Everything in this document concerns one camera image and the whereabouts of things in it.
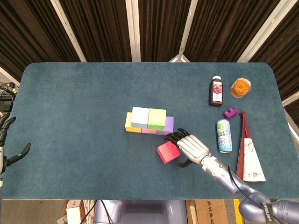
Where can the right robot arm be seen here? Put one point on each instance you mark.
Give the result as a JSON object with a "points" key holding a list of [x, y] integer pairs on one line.
{"points": [[245, 191]]}

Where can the brown cardboard box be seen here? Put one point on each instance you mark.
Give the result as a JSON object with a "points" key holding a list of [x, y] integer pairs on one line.
{"points": [[210, 212]]}

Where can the red folding paper fan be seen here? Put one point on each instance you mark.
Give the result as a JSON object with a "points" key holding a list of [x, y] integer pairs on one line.
{"points": [[247, 154]]}

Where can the yellow foam cube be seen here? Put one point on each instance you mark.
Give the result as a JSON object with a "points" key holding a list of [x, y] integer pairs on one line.
{"points": [[128, 124]]}

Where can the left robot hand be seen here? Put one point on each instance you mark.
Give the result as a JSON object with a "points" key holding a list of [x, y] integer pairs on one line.
{"points": [[2, 140]]}

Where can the light blue foam cube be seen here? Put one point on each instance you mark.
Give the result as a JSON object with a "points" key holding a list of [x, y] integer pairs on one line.
{"points": [[140, 116]]}

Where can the blue drink can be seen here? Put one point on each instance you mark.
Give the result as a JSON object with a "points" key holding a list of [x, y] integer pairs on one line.
{"points": [[224, 136]]}

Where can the dark juice bottle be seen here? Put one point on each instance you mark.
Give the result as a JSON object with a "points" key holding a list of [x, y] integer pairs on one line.
{"points": [[216, 92]]}

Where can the white cardboard box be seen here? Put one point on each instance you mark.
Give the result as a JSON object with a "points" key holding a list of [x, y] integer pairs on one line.
{"points": [[73, 212]]}

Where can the small purple plastic block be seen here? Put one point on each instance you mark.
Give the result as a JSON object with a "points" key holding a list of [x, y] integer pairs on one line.
{"points": [[230, 114]]}

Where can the dark brown curtain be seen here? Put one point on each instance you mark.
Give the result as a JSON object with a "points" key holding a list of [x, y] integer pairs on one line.
{"points": [[105, 28]]}

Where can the orange snack cup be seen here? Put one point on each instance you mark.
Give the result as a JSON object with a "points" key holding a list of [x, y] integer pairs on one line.
{"points": [[241, 88]]}

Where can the red foam cube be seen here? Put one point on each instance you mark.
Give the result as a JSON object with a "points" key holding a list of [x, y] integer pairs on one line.
{"points": [[167, 152]]}

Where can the teal table mat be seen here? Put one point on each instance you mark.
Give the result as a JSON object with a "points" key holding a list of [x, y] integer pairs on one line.
{"points": [[70, 81]]}

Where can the pale pink foam cube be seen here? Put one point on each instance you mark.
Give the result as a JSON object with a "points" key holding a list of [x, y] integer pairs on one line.
{"points": [[149, 131]]}

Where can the purple foam cube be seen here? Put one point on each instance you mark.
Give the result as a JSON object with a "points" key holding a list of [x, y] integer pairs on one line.
{"points": [[168, 127]]}

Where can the grey-purple robot torso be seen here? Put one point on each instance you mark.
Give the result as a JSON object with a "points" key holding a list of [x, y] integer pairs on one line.
{"points": [[144, 214]]}

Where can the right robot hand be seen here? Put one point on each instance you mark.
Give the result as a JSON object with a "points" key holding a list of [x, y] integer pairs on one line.
{"points": [[192, 148]]}

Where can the white frame post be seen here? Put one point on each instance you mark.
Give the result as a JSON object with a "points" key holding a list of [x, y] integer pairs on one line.
{"points": [[292, 99], [7, 75], [187, 30], [133, 30], [263, 30], [67, 30]]}

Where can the green foam cube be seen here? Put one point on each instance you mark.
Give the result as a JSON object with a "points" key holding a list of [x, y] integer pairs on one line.
{"points": [[156, 119]]}

